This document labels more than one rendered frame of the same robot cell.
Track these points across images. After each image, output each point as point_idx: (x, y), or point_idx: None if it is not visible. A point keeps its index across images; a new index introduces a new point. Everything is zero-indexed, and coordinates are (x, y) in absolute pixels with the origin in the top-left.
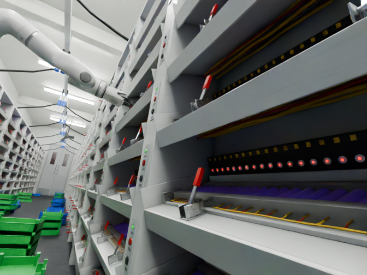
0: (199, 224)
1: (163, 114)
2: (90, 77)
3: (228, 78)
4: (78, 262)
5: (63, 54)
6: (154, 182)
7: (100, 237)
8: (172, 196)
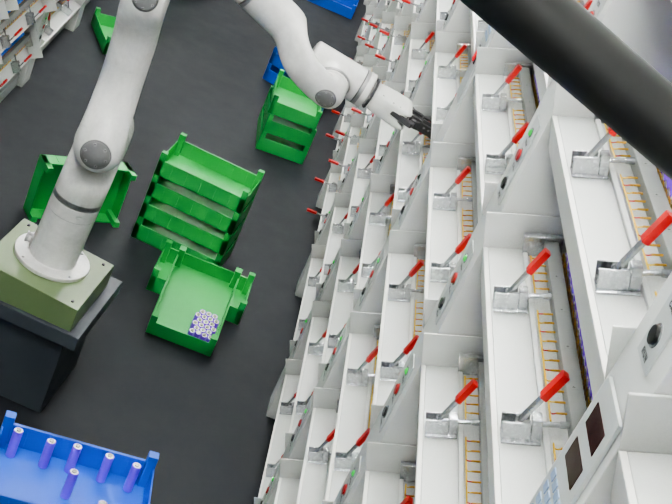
0: (306, 472)
1: (365, 314)
2: (334, 100)
3: None
4: (290, 340)
5: (295, 44)
6: (333, 385)
7: (313, 346)
8: None
